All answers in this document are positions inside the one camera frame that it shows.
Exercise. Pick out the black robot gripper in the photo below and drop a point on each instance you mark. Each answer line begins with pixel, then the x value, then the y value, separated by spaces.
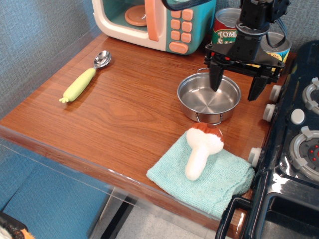
pixel 242 57

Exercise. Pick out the small stainless steel pot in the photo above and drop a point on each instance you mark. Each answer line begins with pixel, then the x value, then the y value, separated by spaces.
pixel 200 103

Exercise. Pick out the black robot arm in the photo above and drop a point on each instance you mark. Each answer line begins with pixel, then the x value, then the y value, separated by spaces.
pixel 259 12

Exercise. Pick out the tomato sauce tin can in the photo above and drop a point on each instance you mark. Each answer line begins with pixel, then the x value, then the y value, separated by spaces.
pixel 224 28

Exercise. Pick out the pineapple slices tin can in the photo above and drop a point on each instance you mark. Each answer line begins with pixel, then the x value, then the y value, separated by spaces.
pixel 271 45

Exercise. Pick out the light blue folded cloth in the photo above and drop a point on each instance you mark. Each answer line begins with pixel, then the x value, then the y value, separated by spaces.
pixel 224 176

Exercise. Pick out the plush mushroom toy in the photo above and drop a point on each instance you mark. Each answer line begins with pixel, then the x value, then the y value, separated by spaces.
pixel 204 140

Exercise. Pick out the toy microwave teal and cream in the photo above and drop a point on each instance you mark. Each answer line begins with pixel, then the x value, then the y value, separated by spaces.
pixel 175 26

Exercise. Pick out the orange toy plate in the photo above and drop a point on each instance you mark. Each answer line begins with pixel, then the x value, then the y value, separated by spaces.
pixel 136 15

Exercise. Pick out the black toy stove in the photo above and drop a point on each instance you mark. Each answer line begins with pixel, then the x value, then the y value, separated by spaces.
pixel 285 191

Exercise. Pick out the spoon with green handle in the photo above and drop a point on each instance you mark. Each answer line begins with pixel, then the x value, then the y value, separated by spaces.
pixel 80 84

